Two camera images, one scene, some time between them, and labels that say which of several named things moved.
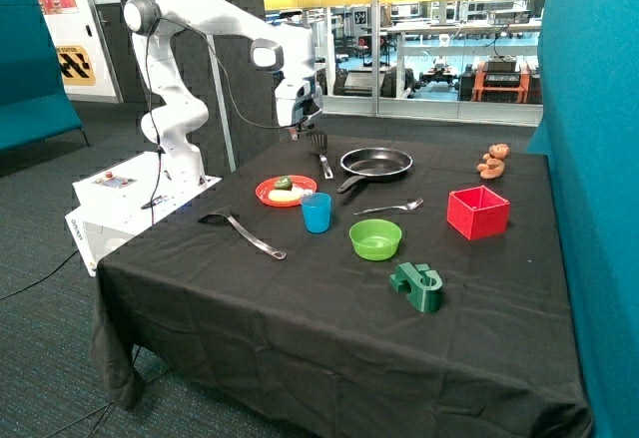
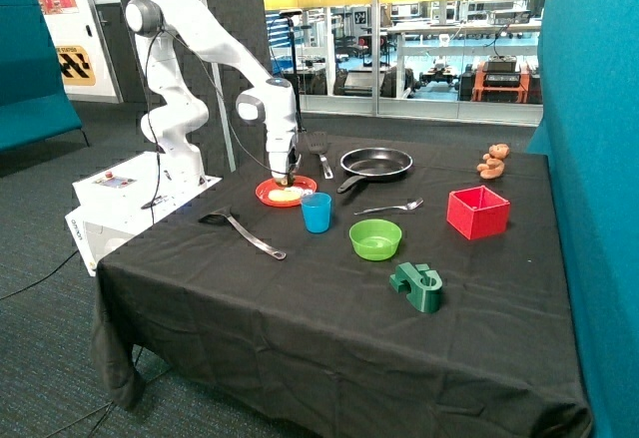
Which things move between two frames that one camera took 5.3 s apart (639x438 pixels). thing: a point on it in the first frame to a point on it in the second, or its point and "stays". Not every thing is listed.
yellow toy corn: (285, 195) stays
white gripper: (297, 100) to (284, 162)
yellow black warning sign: (75, 66) stays
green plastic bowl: (375, 239) stays
